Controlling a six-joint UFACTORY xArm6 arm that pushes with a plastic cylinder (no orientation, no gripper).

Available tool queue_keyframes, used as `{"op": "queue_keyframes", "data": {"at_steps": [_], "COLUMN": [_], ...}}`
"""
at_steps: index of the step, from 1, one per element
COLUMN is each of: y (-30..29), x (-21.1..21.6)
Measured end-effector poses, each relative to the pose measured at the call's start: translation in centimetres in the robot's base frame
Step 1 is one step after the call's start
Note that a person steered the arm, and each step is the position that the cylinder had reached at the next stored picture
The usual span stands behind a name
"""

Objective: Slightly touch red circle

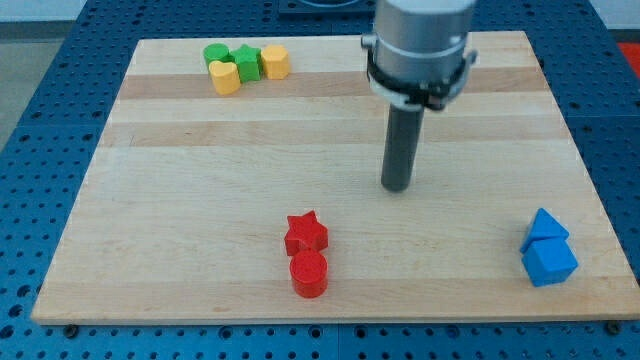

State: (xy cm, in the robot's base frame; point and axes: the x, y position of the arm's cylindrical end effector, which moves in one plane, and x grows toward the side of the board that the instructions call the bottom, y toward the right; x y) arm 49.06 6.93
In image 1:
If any green star block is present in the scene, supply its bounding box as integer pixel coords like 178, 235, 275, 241
230, 44, 262, 83

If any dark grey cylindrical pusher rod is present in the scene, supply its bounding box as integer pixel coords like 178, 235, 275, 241
381, 105, 424, 192

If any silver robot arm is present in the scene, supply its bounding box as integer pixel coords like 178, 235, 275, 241
361, 0, 477, 111

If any red star block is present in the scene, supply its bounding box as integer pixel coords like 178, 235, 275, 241
284, 210, 329, 256

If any light wooden board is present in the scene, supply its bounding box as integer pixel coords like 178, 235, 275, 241
31, 31, 639, 325

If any red object at edge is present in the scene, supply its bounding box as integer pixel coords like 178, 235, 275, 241
617, 42, 640, 77

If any red cylinder block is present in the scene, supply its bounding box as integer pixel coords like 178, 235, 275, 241
289, 250, 328, 298

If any yellow hexagon block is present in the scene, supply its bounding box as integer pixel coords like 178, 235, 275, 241
261, 45, 291, 80

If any green cylinder block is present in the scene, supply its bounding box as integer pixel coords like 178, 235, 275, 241
202, 43, 233, 66

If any yellow heart block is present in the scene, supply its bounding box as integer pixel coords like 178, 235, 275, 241
208, 61, 241, 95

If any blue triangle block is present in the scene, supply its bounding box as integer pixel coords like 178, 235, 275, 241
520, 208, 570, 254

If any blue cube block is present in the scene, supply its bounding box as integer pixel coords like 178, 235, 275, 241
522, 238, 579, 287

